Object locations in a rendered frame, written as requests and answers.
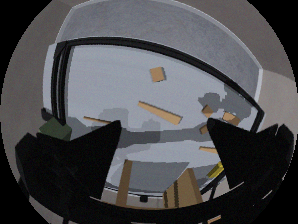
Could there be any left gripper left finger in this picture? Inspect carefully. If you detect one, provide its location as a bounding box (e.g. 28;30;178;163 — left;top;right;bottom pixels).
36;120;122;200

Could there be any tan wooden board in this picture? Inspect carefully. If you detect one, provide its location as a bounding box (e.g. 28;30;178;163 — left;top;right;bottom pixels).
115;160;133;207
163;168;203;208

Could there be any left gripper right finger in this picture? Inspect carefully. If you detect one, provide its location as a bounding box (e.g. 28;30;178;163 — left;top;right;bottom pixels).
206;118;278;189

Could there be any yellow block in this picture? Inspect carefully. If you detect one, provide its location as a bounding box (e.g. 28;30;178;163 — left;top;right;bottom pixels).
207;161;224;178

